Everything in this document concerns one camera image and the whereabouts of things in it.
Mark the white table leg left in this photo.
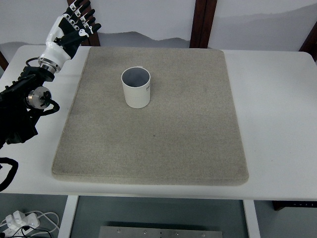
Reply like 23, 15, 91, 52
57, 195, 79, 238

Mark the brown wooden post right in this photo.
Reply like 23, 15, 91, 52
299, 22, 317, 61

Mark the grey felt mat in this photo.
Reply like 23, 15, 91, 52
52, 47, 249, 185

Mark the white table leg right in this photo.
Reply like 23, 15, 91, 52
243, 200, 261, 238

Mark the black sleeved cable loop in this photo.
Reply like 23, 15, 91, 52
0, 157, 19, 192

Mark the brown wooden post far left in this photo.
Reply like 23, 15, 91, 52
0, 52, 9, 70

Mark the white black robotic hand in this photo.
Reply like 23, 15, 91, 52
38, 0, 101, 73

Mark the brown wooden post centre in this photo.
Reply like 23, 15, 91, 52
189, 0, 217, 49

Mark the white power strip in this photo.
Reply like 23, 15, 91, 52
1, 211, 40, 238

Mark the white ribbed cup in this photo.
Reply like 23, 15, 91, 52
121, 66, 151, 109

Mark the dark wooden furniture foot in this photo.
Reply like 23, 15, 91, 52
272, 200, 317, 211

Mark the white table leg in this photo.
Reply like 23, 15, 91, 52
57, 195, 79, 238
243, 200, 261, 238

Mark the white power cable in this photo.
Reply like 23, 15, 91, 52
22, 210, 60, 236

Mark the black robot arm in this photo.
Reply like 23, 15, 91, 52
0, 58, 60, 147

